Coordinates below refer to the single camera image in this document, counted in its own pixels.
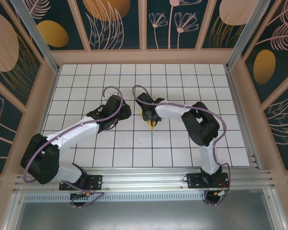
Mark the yellow paper sheet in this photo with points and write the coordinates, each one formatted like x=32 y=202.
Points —
x=151 y=128

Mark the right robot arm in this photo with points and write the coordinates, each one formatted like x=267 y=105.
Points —
x=172 y=110

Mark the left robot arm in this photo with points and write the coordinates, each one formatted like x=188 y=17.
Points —
x=72 y=131

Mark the grey metal sheet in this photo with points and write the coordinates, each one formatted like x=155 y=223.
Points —
x=144 y=215

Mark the small connector board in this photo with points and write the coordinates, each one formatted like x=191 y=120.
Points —
x=220 y=192
x=82 y=194

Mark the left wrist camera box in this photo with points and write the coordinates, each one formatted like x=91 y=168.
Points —
x=109 y=95

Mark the aluminium mounting rail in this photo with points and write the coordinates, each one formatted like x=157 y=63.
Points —
x=144 y=178

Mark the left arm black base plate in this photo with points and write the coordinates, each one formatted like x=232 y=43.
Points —
x=96 y=180

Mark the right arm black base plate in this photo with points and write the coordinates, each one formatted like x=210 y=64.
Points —
x=194 y=179

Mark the aluminium side rail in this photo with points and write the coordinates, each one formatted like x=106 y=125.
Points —
x=235 y=95

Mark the aluminium corner post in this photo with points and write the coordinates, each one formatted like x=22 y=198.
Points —
x=244 y=36
x=36 y=36

